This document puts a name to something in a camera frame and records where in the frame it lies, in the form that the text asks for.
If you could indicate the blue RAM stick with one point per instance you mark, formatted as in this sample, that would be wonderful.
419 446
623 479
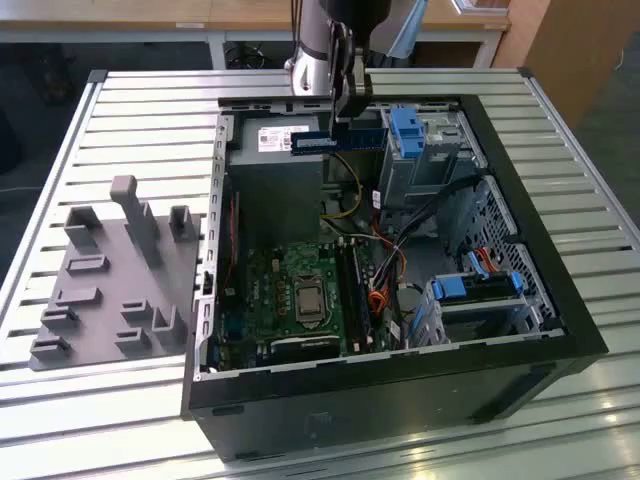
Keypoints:
370 136

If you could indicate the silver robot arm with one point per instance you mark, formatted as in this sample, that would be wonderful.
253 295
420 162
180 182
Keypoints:
312 35

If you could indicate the black RAM slot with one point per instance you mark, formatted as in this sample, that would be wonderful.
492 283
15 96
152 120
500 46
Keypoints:
361 300
343 290

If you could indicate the blue disk carrier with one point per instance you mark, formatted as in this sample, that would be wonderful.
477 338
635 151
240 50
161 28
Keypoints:
407 130
450 289

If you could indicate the silver drive cage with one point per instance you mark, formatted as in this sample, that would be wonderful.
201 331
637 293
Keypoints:
435 170

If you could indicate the gray power supply unit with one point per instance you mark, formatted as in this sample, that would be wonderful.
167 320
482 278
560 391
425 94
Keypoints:
270 190

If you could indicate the metal CPU socket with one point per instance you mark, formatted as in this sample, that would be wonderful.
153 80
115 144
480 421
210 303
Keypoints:
312 280

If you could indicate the wooden top desk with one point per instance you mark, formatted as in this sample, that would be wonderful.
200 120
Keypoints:
150 15

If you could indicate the green motherboard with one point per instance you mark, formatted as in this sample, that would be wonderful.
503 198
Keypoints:
270 270

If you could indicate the wooden cabinet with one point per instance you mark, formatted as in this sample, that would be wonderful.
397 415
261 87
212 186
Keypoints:
575 50

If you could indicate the round gray speaker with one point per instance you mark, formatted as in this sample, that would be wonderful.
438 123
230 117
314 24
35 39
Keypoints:
410 297

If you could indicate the silver CPU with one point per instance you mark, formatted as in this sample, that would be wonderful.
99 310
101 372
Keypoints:
310 305

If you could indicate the black graphics card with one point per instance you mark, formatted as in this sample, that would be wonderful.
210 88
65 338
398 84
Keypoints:
305 348

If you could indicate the black PC case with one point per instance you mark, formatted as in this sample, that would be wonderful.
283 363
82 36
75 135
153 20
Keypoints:
350 410

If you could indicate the gray parts rack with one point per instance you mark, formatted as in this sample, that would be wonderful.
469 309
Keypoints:
100 300

